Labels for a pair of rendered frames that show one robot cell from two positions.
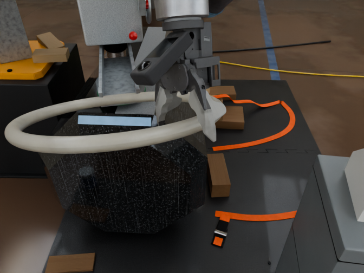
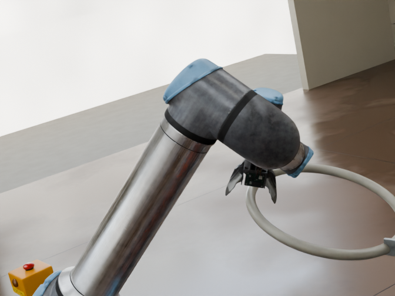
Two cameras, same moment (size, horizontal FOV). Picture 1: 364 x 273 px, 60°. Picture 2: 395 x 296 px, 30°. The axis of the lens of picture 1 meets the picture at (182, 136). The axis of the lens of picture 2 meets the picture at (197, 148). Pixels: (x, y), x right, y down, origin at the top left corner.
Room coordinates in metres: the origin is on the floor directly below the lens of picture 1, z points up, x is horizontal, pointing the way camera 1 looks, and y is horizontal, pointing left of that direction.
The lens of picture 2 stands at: (2.07, -1.37, 2.02)
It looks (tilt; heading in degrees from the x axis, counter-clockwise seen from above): 15 degrees down; 143
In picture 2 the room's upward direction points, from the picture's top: 12 degrees counter-clockwise
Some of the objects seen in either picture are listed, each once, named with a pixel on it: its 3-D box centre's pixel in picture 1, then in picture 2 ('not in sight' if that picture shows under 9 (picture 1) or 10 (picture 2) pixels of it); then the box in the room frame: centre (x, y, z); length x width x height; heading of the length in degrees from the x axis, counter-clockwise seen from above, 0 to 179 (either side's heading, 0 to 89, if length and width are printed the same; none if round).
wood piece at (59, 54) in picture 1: (51, 55); not in sight; (1.83, 0.81, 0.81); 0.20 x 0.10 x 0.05; 97
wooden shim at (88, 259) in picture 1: (70, 263); not in sight; (0.90, 0.60, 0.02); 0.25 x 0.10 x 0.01; 95
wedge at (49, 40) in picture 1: (50, 41); not in sight; (2.05, 0.88, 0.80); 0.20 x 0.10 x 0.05; 43
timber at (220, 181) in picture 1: (217, 174); not in sight; (1.52, -0.24, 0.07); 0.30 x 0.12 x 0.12; 4
